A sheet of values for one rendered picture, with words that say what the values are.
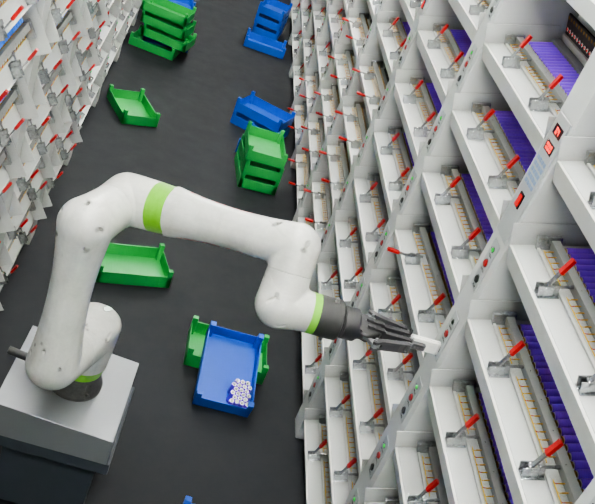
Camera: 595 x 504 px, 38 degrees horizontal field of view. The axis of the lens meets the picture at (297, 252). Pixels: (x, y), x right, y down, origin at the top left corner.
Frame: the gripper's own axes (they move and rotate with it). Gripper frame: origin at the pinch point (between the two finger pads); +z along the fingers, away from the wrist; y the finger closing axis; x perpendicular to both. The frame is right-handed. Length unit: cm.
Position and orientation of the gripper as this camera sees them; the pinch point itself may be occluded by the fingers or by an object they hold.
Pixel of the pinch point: (424, 344)
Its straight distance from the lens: 197.3
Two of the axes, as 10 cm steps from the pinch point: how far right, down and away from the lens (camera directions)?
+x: 3.3, -8.0, -5.0
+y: 0.1, 5.3, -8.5
